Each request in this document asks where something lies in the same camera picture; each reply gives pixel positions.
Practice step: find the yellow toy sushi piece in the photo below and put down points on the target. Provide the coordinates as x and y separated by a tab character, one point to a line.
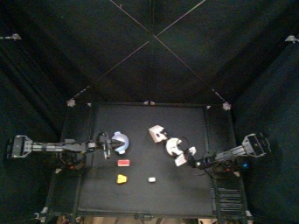
121	179

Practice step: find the small white toy sushi piece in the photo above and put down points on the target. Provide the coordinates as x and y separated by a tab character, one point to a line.
151	179

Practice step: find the red toy sushi piece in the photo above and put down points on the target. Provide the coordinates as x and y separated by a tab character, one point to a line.
123	162

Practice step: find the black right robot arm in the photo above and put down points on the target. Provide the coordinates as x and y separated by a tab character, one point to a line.
229	153

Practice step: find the silver frame clamp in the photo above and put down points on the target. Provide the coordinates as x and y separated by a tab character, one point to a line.
13	37
291	38

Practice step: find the black table edge clamp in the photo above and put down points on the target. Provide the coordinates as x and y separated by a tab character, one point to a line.
143	216

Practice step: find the silver frame corner bracket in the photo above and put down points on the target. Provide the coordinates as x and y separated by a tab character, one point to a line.
71	102
225	106

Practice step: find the silver frame middle bracket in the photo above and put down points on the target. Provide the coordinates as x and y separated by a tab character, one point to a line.
148	102

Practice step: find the white curved wrist camera mount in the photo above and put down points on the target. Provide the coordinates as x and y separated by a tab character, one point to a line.
123	142
172	146

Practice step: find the white text label sticker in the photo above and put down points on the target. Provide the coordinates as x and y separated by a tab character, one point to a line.
229	201

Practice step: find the white toy box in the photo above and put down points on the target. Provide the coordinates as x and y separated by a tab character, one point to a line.
156	133

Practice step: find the silver table corner bracket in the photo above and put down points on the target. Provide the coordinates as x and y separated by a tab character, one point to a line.
41	215
248	217

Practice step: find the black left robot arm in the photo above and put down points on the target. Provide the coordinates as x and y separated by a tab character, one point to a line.
46	146

